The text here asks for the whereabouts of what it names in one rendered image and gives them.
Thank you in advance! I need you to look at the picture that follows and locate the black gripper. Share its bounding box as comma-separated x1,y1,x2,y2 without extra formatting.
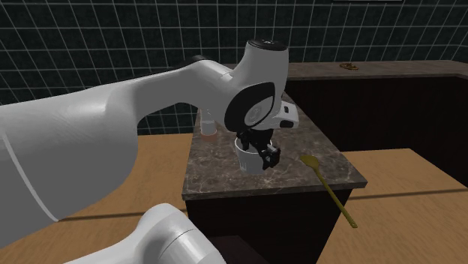
237,127,282,171

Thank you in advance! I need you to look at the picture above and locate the white cup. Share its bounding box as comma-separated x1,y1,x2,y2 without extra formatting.
233,136,275,176

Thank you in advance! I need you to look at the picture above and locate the clear glass with pink base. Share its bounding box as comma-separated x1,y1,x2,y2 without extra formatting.
199,109,219,143

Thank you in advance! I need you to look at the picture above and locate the dark wood counter cabinet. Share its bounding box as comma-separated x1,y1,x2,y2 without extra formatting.
181,60,468,264

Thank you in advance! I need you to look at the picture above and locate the yellow long-handled spoon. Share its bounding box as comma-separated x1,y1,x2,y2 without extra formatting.
300,154,359,230

